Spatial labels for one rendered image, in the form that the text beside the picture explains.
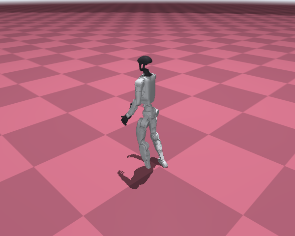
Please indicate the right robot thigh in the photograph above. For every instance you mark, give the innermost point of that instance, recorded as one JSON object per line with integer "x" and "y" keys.
{"x": 152, "y": 127}

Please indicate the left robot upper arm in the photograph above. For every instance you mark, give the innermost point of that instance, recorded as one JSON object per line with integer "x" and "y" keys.
{"x": 139, "y": 84}

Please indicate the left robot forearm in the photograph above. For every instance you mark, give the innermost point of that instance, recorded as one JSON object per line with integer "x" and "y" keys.
{"x": 132, "y": 109}

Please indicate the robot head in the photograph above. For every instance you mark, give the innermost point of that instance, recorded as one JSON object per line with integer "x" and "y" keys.
{"x": 144, "y": 60}

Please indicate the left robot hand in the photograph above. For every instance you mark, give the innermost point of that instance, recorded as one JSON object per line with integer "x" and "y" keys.
{"x": 125, "y": 119}

